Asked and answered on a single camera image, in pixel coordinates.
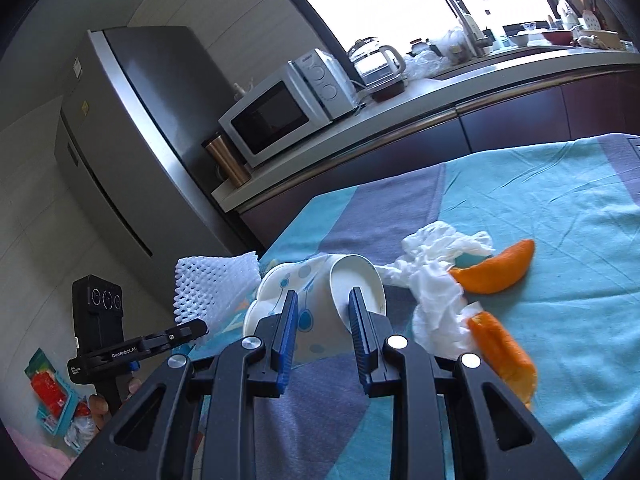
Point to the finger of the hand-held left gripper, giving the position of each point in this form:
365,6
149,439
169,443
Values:
180,332

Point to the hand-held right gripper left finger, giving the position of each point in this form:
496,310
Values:
287,345

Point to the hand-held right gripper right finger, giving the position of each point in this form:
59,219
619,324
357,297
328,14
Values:
361,340

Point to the wide white foam net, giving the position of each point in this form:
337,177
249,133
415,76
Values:
215,285

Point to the white paper cup blue print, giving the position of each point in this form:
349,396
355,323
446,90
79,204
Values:
340,280

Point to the white tissue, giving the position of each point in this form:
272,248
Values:
435,280

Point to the orange peel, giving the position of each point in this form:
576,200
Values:
505,355
500,272

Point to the person's left hand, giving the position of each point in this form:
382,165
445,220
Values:
100,407

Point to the flattened white paper cup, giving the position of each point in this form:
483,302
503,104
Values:
262,300

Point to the teal and red package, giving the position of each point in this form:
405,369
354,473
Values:
50,390

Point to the crumpled plastic bag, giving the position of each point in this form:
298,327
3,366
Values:
80,425

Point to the copper travel tumbler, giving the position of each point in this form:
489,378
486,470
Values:
227,157

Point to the grey refrigerator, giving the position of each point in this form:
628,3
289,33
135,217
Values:
140,135

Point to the white microwave oven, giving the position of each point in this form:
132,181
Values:
270,110

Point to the kitchen counter cabinet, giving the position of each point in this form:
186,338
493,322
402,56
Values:
450,120

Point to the small white figurine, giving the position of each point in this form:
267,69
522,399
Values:
240,90

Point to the glass electric kettle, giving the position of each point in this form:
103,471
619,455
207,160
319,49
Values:
375,60

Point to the clear plastic bag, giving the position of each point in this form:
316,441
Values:
430,60

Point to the dark framed window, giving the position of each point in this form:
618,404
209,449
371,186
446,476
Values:
400,0

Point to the steel kitchen faucet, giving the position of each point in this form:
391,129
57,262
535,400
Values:
462,10

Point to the red serving bowl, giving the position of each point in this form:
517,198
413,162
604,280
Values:
557,36

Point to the white oval dish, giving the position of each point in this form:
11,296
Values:
597,40

